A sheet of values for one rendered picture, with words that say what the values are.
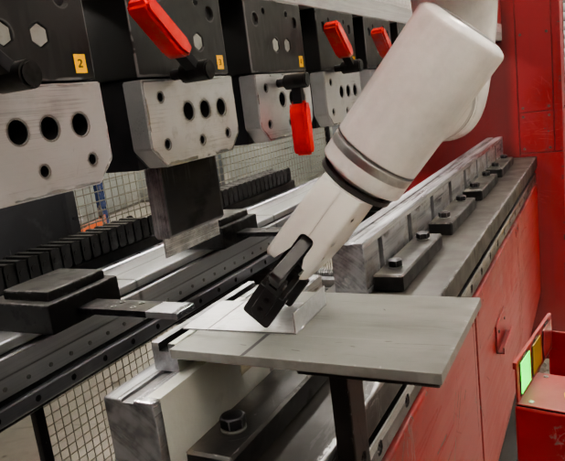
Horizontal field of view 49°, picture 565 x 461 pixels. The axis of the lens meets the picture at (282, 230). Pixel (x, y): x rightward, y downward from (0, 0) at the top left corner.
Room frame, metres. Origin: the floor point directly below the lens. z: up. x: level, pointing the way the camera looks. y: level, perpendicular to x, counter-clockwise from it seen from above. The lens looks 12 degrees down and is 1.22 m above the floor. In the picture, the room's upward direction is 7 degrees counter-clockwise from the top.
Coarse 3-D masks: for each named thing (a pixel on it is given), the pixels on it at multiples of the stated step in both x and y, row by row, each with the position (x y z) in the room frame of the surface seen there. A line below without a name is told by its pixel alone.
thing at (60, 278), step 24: (24, 288) 0.74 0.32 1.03; (48, 288) 0.73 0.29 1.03; (72, 288) 0.75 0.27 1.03; (96, 288) 0.77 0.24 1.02; (0, 312) 0.74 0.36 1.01; (24, 312) 0.72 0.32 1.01; (48, 312) 0.70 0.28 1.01; (72, 312) 0.73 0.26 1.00; (96, 312) 0.72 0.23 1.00; (120, 312) 0.70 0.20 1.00; (144, 312) 0.69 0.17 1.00; (168, 312) 0.67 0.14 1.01
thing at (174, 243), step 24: (168, 168) 0.62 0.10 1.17; (192, 168) 0.66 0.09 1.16; (216, 168) 0.70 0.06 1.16; (168, 192) 0.62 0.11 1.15; (192, 192) 0.65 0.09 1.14; (216, 192) 0.69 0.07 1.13; (168, 216) 0.61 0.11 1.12; (192, 216) 0.65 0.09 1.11; (216, 216) 0.68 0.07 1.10; (168, 240) 0.62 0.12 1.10; (192, 240) 0.66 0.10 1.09
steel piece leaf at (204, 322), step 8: (224, 304) 0.68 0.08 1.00; (232, 304) 0.68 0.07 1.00; (240, 304) 0.68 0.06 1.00; (208, 312) 0.66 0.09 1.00; (216, 312) 0.66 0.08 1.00; (224, 312) 0.66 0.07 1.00; (200, 320) 0.64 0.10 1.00; (208, 320) 0.63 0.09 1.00; (216, 320) 0.63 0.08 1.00; (184, 328) 0.62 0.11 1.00; (192, 328) 0.62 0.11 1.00; (200, 328) 0.61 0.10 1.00
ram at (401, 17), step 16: (288, 0) 0.84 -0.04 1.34; (304, 0) 0.88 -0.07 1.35; (320, 0) 0.93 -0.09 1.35; (336, 0) 0.99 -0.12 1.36; (352, 0) 1.05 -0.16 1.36; (368, 0) 1.12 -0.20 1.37; (352, 16) 1.08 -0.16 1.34; (368, 16) 1.12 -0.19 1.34; (384, 16) 1.19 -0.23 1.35; (400, 16) 1.29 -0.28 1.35; (496, 32) 2.42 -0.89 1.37
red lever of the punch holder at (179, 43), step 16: (144, 0) 0.52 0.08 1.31; (144, 16) 0.52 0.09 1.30; (160, 16) 0.53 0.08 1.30; (160, 32) 0.53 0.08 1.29; (176, 32) 0.54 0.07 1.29; (160, 48) 0.55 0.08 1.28; (176, 48) 0.54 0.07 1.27; (192, 64) 0.57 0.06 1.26; (208, 64) 0.57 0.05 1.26; (192, 80) 0.58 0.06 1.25
